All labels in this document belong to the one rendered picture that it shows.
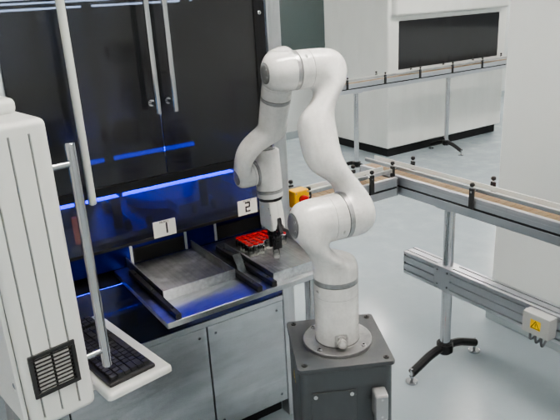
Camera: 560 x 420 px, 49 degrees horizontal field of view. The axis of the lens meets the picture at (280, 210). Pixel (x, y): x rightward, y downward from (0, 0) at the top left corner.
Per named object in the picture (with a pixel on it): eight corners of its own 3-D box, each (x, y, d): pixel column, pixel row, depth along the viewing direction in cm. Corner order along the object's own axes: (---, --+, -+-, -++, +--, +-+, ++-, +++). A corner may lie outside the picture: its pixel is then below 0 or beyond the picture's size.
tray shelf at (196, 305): (114, 275, 220) (113, 270, 219) (277, 228, 255) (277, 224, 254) (167, 329, 182) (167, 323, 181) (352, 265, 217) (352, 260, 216)
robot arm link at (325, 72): (312, 244, 163) (364, 232, 169) (332, 243, 152) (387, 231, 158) (275, 58, 162) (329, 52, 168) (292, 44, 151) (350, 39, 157)
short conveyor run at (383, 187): (279, 231, 257) (277, 195, 252) (259, 221, 270) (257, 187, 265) (399, 196, 292) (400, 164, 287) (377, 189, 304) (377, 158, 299)
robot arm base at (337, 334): (379, 354, 163) (379, 292, 157) (308, 362, 161) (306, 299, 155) (362, 319, 181) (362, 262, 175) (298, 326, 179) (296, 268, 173)
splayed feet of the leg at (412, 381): (401, 380, 295) (401, 355, 290) (472, 345, 320) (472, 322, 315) (412, 388, 288) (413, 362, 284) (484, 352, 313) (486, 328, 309)
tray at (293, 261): (225, 252, 230) (224, 242, 229) (283, 234, 243) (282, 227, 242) (273, 282, 203) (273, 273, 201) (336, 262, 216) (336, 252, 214)
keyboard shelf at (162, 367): (17, 352, 189) (15, 345, 188) (100, 319, 207) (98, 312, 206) (81, 418, 157) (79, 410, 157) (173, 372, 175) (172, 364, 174)
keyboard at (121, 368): (49, 336, 193) (48, 328, 192) (91, 319, 202) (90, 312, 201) (110, 388, 164) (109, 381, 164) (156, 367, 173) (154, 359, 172)
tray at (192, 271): (127, 267, 222) (125, 257, 221) (192, 248, 235) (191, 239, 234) (164, 301, 195) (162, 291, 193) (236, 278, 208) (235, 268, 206)
